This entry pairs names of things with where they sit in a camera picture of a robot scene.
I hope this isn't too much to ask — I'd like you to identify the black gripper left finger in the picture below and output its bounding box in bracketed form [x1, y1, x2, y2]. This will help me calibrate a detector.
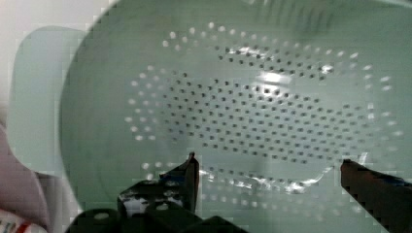
[117, 151, 199, 217]

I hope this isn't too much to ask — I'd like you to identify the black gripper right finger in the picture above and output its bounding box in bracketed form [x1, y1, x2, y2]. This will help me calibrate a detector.
[340, 159, 412, 233]

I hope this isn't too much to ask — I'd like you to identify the mint green oval strainer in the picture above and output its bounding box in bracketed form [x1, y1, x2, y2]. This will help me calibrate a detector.
[7, 0, 411, 233]

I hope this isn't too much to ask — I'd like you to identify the red ketchup bottle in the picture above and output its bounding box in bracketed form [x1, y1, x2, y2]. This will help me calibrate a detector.
[0, 210, 48, 233]

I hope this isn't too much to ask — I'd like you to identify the grey round plate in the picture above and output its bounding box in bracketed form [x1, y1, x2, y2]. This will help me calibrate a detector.
[0, 126, 51, 230]

